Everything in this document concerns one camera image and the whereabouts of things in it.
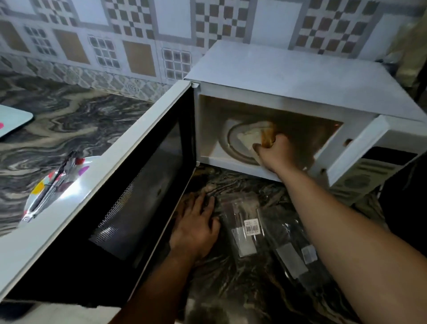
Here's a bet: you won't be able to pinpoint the person's right hand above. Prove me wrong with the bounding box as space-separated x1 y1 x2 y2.
252 133 309 173

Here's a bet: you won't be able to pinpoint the beige cloth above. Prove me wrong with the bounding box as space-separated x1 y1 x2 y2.
384 13 427 111

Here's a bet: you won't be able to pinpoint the bread sandwich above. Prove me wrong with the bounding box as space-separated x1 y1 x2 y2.
238 121 278 151

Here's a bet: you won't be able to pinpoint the white microwave door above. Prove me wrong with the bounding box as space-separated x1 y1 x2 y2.
0 79 201 308

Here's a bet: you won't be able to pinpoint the white chopping board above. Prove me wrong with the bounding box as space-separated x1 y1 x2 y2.
0 104 34 139

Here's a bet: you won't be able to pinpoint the white plate with coloured dots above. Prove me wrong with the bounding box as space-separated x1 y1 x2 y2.
18 155 101 228

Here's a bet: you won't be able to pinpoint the white microwave oven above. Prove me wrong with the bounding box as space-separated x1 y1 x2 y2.
184 40 427 206

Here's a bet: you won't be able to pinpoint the person's right forearm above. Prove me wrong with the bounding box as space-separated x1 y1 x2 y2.
273 166 427 324

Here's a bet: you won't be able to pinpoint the metal tongs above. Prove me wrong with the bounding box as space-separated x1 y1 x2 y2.
21 151 85 223

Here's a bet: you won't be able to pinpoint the person's left hand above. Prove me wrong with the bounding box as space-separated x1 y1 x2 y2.
169 192 221 261

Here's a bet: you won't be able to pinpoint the person's left forearm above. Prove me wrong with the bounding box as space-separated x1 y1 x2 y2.
109 249 201 324

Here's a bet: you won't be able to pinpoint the clear plastic bag, striped label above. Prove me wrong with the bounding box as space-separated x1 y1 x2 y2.
218 192 268 258

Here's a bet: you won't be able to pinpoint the glass microwave turntable plate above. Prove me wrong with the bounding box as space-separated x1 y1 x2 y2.
222 117 285 166

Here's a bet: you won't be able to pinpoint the clear plastic bag, plain label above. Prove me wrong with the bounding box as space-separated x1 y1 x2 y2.
263 206 335 292

